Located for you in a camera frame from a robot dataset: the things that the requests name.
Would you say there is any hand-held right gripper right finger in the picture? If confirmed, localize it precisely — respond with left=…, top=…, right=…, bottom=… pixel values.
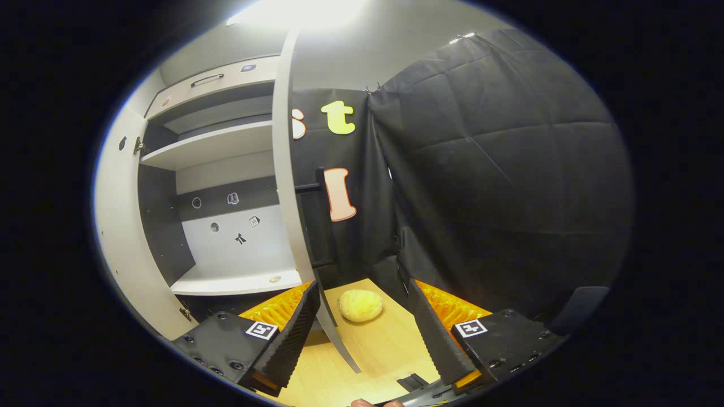
left=407, top=278, right=566, bottom=393

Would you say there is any long ceiling light panel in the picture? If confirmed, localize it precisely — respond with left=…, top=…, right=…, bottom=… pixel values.
left=226, top=0, right=368, bottom=29

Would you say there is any yellow round sponge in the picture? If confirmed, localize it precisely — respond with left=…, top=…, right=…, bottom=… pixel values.
left=338, top=289, right=383, bottom=323

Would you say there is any grey flat tool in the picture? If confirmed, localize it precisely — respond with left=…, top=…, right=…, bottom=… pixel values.
left=376, top=372, right=453, bottom=407

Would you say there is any beige cabinet door box sticker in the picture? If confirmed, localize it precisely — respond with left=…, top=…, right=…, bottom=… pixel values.
left=271, top=28, right=363, bottom=375

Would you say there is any dark blue chair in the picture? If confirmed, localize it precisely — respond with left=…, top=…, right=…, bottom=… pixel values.
left=546, top=285, right=611, bottom=337

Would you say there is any black backdrop cloth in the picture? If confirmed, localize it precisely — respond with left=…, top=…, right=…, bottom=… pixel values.
left=288, top=28, right=634, bottom=323

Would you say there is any beige double-door shoe cabinet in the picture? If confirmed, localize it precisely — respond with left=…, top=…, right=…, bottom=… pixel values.
left=93, top=28, right=363, bottom=375

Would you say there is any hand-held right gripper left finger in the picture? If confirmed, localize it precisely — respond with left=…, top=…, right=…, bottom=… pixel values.
left=170, top=281, right=321, bottom=396

